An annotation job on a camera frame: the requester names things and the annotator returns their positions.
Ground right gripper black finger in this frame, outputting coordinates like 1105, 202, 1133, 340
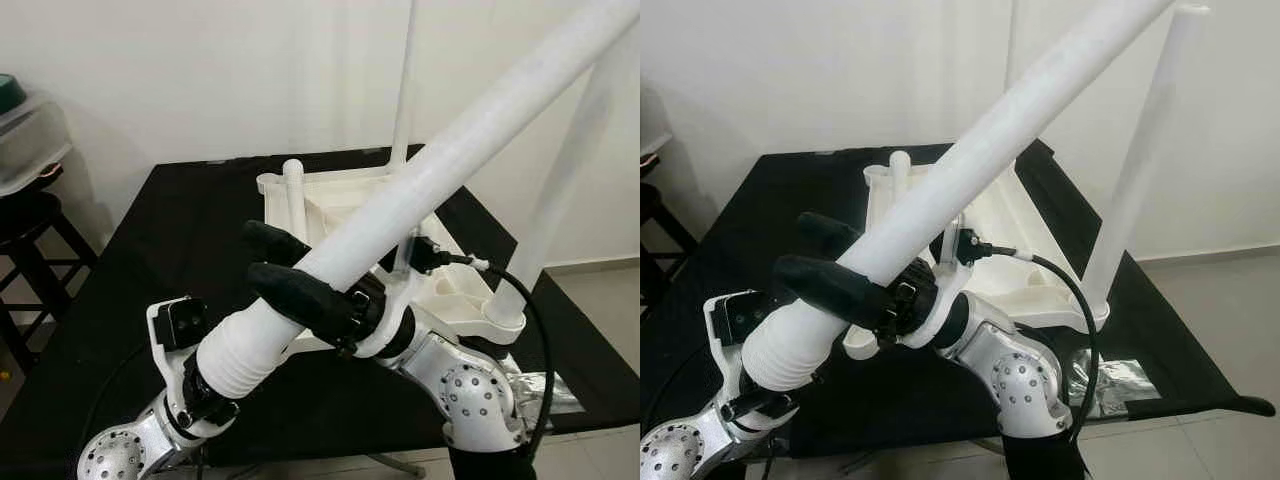
770, 255, 891, 326
797, 212, 863, 259
240, 220, 313, 269
247, 262, 346, 336

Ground white plastic ribbed table top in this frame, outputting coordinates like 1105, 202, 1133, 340
862, 140, 1113, 361
255, 160, 529, 353

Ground metal table leg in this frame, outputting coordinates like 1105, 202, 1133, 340
840, 450, 891, 476
370, 452, 426, 479

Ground black stool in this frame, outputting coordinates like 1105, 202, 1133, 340
0, 190, 101, 376
640, 150, 701, 311

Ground clear tape patch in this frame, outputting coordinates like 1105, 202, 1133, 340
500, 355, 586, 416
1070, 350, 1163, 421

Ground clear plastic storage box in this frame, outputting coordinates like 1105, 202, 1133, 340
0, 90, 76, 196

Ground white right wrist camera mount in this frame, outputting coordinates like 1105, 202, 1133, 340
905, 225, 996, 351
355, 235, 453, 359

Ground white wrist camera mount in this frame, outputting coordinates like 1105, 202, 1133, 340
707, 288, 776, 401
148, 295, 216, 436
905, 225, 996, 351
355, 235, 453, 359

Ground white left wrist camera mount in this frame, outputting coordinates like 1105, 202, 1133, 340
707, 288, 776, 401
148, 295, 216, 436

